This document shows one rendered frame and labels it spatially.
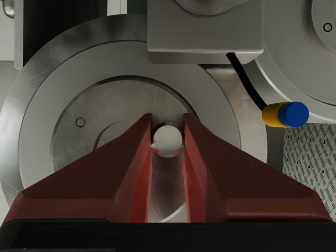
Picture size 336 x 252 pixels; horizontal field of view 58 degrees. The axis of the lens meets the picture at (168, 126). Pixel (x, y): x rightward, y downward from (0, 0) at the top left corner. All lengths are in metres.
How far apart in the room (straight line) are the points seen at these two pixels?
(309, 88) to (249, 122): 0.04
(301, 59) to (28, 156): 0.15
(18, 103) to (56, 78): 0.03
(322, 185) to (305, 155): 0.05
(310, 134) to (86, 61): 0.27
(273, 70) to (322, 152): 0.19
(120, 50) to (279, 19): 0.09
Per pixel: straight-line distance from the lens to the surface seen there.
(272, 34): 0.18
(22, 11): 0.20
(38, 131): 0.17
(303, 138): 0.38
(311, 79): 0.18
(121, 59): 0.16
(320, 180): 0.35
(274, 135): 0.52
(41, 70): 0.18
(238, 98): 0.17
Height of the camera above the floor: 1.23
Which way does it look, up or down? 1 degrees up
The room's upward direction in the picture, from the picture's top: 180 degrees counter-clockwise
